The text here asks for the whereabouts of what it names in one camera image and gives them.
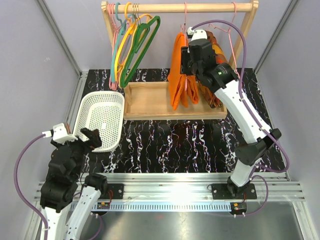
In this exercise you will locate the wooden tray base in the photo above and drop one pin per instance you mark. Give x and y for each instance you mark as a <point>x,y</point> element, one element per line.
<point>151,101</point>

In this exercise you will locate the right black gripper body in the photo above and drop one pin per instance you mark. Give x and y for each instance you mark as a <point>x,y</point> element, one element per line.
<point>194,67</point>

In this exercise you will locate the teal plastic hanger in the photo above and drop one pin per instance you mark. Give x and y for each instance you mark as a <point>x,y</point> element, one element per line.
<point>119,31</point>

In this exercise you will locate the aluminium mounting rail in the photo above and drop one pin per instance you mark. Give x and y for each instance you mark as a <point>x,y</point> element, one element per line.
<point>184,192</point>

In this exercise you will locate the camouflage orange trousers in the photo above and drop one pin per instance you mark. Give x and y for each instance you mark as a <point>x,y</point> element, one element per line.
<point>220,58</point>

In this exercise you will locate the yellow plastic hanger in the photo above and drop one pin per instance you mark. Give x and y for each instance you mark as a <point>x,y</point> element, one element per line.
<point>127,31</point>

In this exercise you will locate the pink wire hanger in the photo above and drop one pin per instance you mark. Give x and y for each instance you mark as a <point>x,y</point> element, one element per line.
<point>111,11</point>
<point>183,28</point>
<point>229,37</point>

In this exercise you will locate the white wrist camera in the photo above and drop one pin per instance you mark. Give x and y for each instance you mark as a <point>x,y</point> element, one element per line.
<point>196,34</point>
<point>60,133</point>

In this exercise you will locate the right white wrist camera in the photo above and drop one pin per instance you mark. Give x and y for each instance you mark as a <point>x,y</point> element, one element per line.
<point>196,34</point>

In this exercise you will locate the wooden clothes rack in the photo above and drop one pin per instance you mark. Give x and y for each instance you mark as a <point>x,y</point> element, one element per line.
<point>162,57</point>

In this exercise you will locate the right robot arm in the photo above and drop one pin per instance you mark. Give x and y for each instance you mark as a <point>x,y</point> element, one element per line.
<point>259,137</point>

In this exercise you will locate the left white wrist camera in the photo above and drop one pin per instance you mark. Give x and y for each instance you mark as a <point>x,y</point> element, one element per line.
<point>60,133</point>

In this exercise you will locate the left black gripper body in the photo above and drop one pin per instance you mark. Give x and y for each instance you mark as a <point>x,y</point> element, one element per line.
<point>78,147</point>

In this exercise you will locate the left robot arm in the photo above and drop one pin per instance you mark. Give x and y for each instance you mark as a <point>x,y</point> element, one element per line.
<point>57,192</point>

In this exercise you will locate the white perforated plastic basket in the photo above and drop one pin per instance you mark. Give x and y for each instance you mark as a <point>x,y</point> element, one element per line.
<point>104,111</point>

